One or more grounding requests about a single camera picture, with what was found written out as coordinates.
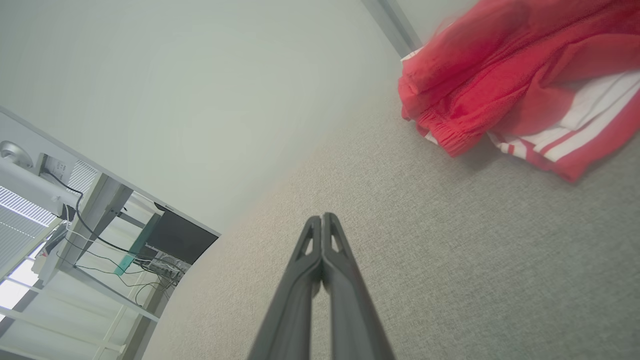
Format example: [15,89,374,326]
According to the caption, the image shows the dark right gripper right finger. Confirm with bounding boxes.
[320,212,396,360]

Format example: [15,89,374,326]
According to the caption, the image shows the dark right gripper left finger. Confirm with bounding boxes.
[247,216,324,360]

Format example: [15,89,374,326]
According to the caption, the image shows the red shorts with white band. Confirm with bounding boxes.
[398,0,640,159]

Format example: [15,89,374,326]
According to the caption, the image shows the red basketball jersey number 23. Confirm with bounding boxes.
[487,67,640,184]

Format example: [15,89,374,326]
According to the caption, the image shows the black monitor panel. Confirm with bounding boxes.
[145,202,221,266]

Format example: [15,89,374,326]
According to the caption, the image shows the grey socket box with plugs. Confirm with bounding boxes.
[142,251,192,282]

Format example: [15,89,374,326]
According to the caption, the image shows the teal bar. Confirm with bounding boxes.
[113,215,162,277]

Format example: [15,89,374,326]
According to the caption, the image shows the white partition panel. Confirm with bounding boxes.
[0,0,403,236]

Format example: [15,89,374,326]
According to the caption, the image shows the white window blind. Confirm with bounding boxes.
[0,160,99,274]

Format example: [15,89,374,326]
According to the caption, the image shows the white desk with cables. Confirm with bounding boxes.
[0,107,222,360]

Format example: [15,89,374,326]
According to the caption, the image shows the black desk cable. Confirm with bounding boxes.
[42,170,151,257]

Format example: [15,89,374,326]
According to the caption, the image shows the light grey partition post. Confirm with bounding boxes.
[360,0,424,59]

